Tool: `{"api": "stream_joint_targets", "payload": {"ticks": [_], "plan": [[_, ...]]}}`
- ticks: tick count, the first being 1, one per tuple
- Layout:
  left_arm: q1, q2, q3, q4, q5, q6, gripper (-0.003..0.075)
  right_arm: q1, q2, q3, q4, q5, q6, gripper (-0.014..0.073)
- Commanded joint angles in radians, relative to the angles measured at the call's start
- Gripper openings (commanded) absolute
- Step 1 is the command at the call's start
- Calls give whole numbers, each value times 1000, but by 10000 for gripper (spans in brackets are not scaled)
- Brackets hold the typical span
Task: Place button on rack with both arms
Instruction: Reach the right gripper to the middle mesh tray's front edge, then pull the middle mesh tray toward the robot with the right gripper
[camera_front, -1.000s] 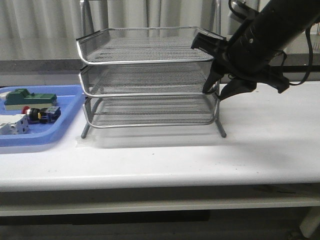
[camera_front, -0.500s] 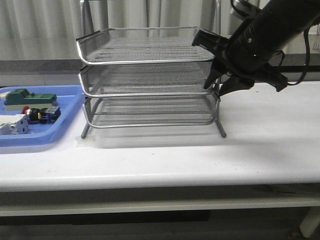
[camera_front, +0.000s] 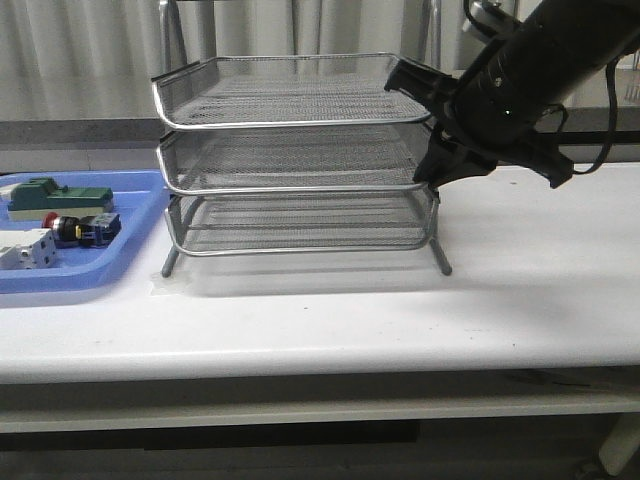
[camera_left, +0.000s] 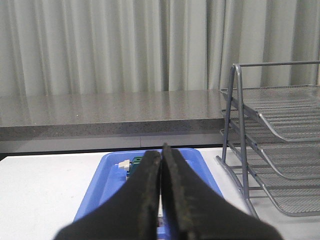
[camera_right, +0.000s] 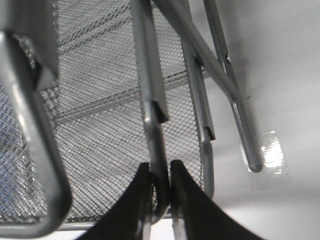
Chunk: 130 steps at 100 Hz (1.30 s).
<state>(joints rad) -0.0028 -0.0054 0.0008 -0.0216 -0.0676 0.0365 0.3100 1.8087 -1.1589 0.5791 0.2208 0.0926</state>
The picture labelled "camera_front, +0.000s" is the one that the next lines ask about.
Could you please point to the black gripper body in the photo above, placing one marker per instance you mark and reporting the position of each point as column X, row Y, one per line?
column 501, row 126

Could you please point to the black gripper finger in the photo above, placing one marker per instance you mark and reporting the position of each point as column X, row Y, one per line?
column 429, row 87
column 447, row 161

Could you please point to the silver mesh tray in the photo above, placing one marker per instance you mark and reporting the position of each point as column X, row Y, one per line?
column 253, row 224
column 236, row 92
column 293, row 160

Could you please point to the red emergency stop button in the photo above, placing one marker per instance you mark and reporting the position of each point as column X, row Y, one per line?
column 97, row 231

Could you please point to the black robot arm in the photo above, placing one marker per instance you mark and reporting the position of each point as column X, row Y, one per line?
column 525, row 71

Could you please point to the blue plastic tray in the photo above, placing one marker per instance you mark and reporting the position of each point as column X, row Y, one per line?
column 139, row 198

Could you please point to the green and white terminal block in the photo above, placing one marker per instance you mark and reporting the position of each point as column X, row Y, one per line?
column 35, row 198

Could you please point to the silver wire rack frame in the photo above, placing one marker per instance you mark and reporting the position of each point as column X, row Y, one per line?
column 173, row 54

